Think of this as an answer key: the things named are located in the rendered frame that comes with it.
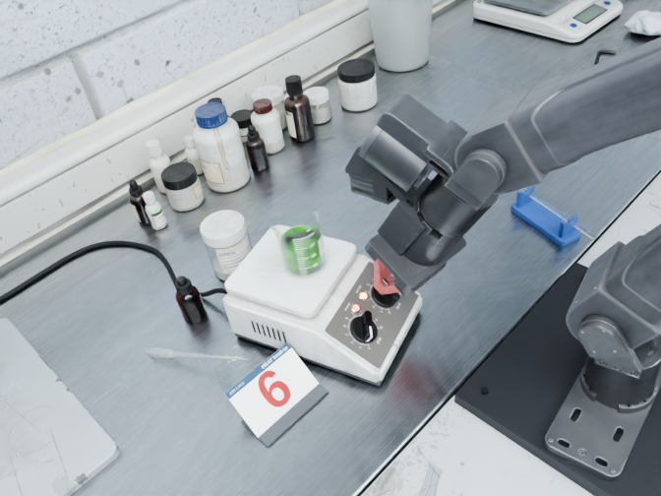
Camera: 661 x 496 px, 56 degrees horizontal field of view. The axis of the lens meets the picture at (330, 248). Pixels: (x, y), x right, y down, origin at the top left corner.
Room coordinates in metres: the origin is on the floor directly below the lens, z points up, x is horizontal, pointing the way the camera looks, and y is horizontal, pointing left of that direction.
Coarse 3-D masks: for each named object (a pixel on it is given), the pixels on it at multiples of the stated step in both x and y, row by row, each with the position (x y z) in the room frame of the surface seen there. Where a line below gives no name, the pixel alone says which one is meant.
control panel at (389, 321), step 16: (368, 272) 0.53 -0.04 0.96; (352, 288) 0.50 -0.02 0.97; (368, 288) 0.50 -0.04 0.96; (352, 304) 0.48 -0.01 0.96; (368, 304) 0.48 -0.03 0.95; (400, 304) 0.49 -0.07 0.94; (336, 320) 0.46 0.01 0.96; (352, 320) 0.46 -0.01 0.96; (384, 320) 0.47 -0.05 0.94; (400, 320) 0.47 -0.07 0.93; (336, 336) 0.44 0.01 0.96; (352, 336) 0.44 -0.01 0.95; (384, 336) 0.45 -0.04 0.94; (368, 352) 0.43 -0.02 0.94; (384, 352) 0.43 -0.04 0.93
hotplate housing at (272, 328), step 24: (360, 264) 0.54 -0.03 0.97; (336, 288) 0.50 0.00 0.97; (240, 312) 0.50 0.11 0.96; (264, 312) 0.48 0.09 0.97; (240, 336) 0.51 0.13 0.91; (264, 336) 0.48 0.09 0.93; (288, 336) 0.46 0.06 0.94; (312, 336) 0.45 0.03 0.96; (312, 360) 0.45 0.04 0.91; (336, 360) 0.43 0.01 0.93; (360, 360) 0.42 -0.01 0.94; (384, 360) 0.42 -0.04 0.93
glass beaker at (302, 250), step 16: (288, 208) 0.55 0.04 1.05; (304, 208) 0.55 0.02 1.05; (272, 224) 0.53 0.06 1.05; (288, 224) 0.55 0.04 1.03; (304, 224) 0.55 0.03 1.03; (320, 224) 0.52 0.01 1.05; (288, 240) 0.51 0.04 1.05; (304, 240) 0.51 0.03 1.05; (320, 240) 0.52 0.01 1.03; (288, 256) 0.51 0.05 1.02; (304, 256) 0.51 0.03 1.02; (320, 256) 0.51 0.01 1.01; (288, 272) 0.51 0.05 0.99; (304, 272) 0.51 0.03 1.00; (320, 272) 0.51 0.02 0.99
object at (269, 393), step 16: (288, 352) 0.45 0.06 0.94; (272, 368) 0.43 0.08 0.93; (288, 368) 0.43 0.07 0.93; (304, 368) 0.44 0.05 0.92; (256, 384) 0.41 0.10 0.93; (272, 384) 0.42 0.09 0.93; (288, 384) 0.42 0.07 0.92; (304, 384) 0.42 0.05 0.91; (240, 400) 0.40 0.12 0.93; (256, 400) 0.40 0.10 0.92; (272, 400) 0.40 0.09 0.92; (288, 400) 0.40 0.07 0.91; (256, 416) 0.39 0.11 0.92; (272, 416) 0.39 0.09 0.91
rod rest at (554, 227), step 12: (516, 204) 0.66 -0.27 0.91; (528, 204) 0.66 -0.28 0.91; (540, 204) 0.66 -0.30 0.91; (528, 216) 0.64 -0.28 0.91; (540, 216) 0.64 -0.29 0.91; (552, 216) 0.63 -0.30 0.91; (576, 216) 0.60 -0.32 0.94; (540, 228) 0.61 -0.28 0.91; (552, 228) 0.61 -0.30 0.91; (564, 228) 0.59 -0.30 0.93; (552, 240) 0.59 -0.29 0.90; (564, 240) 0.58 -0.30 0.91
